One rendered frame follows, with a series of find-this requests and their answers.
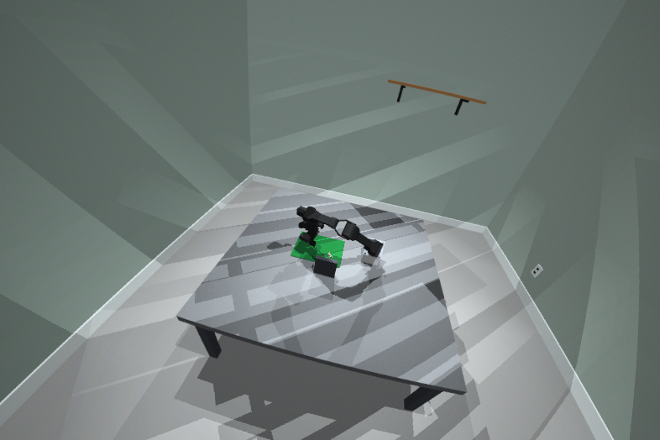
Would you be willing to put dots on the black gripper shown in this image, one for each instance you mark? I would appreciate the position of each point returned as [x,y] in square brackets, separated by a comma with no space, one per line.
[312,232]

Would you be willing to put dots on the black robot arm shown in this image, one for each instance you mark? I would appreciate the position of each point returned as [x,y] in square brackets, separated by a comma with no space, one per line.
[350,231]

